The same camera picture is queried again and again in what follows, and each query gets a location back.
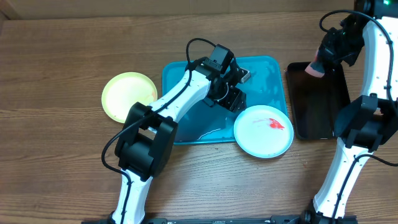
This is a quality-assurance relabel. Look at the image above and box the teal plastic tray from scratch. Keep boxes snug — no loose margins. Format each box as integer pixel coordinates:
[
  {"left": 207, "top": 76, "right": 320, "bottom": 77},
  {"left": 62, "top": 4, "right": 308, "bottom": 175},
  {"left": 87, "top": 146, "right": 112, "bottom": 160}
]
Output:
[{"left": 162, "top": 55, "right": 288, "bottom": 145}]

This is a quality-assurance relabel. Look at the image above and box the light blue plate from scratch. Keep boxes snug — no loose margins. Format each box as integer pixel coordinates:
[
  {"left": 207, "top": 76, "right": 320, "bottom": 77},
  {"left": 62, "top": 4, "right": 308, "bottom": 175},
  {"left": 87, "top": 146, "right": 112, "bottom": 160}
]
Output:
[{"left": 233, "top": 105, "right": 294, "bottom": 159}]

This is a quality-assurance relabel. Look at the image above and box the yellow plate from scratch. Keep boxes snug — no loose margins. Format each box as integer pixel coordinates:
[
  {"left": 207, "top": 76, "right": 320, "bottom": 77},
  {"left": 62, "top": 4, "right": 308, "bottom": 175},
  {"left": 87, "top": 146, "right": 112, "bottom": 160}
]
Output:
[{"left": 101, "top": 72, "right": 157, "bottom": 123}]

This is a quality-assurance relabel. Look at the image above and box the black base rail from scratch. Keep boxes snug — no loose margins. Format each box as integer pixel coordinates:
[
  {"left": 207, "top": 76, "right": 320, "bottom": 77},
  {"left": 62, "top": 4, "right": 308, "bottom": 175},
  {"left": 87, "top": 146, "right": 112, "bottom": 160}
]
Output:
[{"left": 81, "top": 215, "right": 358, "bottom": 224}]

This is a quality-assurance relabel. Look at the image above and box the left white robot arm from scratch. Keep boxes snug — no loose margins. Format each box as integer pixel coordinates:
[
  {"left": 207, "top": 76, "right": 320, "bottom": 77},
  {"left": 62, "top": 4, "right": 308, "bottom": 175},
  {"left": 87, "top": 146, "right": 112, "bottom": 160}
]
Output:
[{"left": 107, "top": 57, "right": 251, "bottom": 223}]

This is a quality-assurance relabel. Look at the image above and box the black plastic tray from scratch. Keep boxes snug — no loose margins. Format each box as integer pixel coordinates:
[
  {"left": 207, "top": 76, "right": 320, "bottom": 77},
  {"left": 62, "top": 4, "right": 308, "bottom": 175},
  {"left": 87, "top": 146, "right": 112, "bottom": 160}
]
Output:
[{"left": 285, "top": 62, "right": 351, "bottom": 140}]

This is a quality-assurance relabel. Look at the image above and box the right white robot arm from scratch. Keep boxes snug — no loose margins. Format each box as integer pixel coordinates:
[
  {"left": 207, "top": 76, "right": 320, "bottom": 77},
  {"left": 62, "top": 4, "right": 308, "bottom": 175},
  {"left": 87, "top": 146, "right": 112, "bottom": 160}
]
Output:
[{"left": 300, "top": 0, "right": 397, "bottom": 223}]

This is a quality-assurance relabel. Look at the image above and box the pink sponge black scourer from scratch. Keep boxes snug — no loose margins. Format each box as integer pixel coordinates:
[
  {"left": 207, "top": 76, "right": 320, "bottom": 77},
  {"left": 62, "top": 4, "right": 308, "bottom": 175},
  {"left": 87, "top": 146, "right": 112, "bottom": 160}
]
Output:
[{"left": 305, "top": 50, "right": 325, "bottom": 78}]

